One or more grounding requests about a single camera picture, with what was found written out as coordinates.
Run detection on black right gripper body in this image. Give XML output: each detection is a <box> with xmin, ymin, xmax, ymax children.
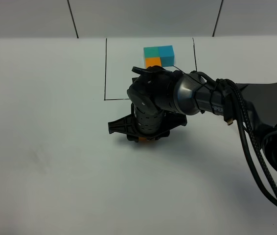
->
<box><xmin>108</xmin><ymin>104</ymin><xmax>187</xmax><ymax>142</ymax></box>

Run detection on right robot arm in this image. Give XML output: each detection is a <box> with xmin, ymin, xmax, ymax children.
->
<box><xmin>108</xmin><ymin>66</ymin><xmax>277</xmax><ymax>171</ymax></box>

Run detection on orange template block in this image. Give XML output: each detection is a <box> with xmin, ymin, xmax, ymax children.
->
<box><xmin>145</xmin><ymin>57</ymin><xmax>162</xmax><ymax>68</ymax></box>

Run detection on green template block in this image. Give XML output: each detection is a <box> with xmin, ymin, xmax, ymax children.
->
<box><xmin>143</xmin><ymin>47</ymin><xmax>160</xmax><ymax>59</ymax></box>

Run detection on blue template block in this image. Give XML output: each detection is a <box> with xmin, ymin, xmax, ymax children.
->
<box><xmin>158</xmin><ymin>46</ymin><xmax>175</xmax><ymax>67</ymax></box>

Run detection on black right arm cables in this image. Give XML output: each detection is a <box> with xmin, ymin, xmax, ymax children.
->
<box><xmin>189</xmin><ymin>70</ymin><xmax>277</xmax><ymax>235</ymax></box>

